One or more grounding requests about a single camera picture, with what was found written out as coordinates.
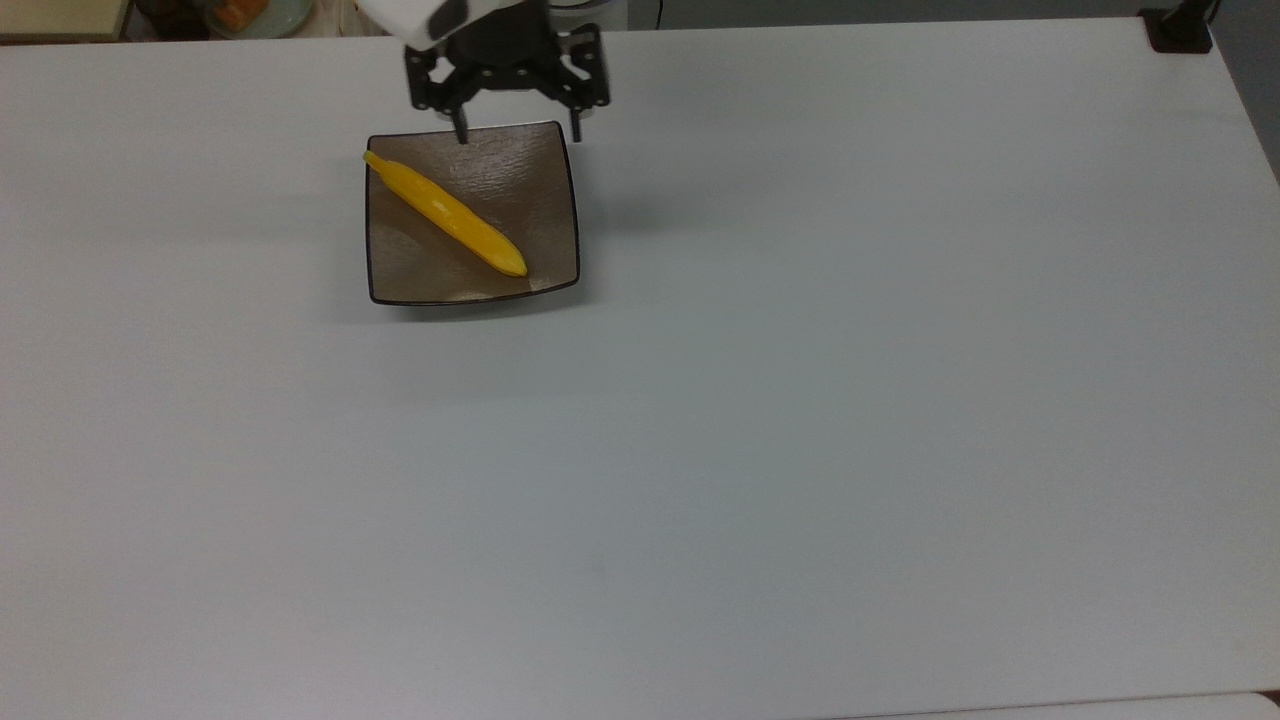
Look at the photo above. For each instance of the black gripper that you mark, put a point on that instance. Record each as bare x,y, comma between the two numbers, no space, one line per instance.
505,55

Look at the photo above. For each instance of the yellow banana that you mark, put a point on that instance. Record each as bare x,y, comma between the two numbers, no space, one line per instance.
450,212

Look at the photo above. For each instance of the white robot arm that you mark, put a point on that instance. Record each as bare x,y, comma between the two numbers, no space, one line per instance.
410,20

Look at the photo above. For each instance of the square brown ceramic plate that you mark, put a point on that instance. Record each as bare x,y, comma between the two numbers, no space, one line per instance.
520,180

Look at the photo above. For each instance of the pale round plate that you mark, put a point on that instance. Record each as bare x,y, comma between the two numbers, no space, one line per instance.
285,22

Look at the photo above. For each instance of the orange food item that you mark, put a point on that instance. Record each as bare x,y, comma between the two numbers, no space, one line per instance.
243,12

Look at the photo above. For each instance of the beige wooden board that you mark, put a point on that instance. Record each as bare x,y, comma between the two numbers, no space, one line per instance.
60,15

